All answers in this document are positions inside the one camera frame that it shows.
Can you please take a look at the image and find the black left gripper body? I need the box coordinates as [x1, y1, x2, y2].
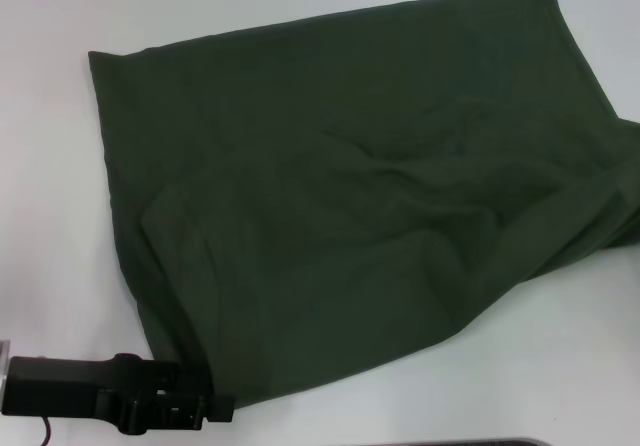
[5, 351, 169, 437]

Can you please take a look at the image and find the dark green FREE t-shirt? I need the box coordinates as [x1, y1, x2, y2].
[87, 0, 640, 412]

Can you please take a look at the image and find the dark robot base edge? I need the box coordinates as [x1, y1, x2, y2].
[344, 436, 549, 446]

